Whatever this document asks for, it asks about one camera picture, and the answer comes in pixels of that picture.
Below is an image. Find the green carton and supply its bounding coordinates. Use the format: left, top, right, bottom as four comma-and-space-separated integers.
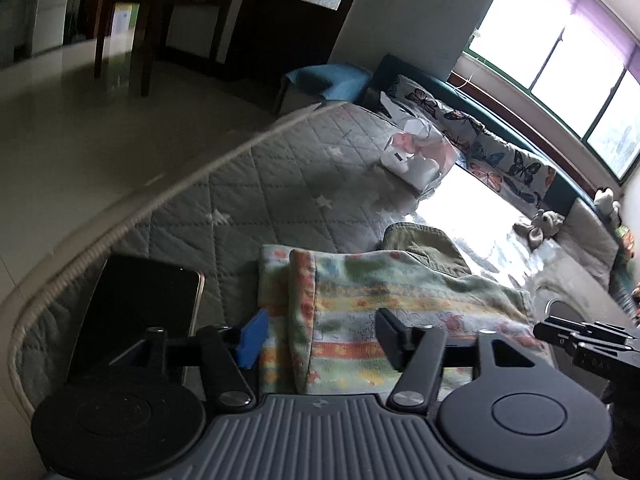
106, 2, 142, 92

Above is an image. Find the clear plastic bag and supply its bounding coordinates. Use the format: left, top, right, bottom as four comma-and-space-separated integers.
379, 105, 459, 194

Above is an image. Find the panda plush toy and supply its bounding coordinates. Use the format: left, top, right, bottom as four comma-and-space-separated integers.
594, 187, 622, 222

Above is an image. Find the grey quilted star mattress pad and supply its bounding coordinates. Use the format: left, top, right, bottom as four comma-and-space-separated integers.
7, 102, 640, 411

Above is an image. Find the floral printed garment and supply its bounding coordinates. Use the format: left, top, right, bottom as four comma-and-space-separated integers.
257, 244, 554, 396

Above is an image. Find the olive green garment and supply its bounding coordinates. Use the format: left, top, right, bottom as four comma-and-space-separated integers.
382, 222, 474, 279

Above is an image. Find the dark wooden door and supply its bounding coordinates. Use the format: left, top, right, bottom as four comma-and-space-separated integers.
220, 0, 374, 84

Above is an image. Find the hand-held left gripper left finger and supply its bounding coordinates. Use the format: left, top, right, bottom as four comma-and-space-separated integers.
106, 309, 271, 410

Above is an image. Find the grey pillow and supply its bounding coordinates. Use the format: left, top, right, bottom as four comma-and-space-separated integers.
559, 197, 622, 292

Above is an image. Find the black smartphone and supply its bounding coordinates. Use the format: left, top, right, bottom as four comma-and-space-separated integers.
67, 254, 207, 392

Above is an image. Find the person's right forearm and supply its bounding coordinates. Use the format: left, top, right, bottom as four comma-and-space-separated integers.
600, 377, 640, 480

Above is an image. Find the green orange plush toy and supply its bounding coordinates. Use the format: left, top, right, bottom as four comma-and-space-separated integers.
617, 225, 640, 257

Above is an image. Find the white plush rabbit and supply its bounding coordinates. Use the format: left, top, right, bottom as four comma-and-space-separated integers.
514, 209, 567, 251

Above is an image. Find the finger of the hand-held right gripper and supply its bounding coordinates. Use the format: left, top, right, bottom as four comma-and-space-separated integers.
532, 321, 585, 357
546, 315, 640, 345

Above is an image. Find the blue bed sheet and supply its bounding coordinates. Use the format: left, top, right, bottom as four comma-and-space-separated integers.
282, 64, 374, 107

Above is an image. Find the dark wooden table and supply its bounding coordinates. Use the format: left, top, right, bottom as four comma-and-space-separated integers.
94, 0, 237, 99

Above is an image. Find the teal sofa frame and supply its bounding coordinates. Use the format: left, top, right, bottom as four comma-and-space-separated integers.
372, 54, 621, 221

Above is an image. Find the green framed window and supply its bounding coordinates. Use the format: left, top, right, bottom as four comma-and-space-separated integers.
461, 0, 640, 182

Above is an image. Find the butterfly print pillow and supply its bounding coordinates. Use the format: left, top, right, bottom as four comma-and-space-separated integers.
381, 75, 487, 152
466, 127, 559, 209

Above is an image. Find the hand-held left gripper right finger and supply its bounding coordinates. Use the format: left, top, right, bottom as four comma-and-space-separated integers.
375, 307, 552, 412

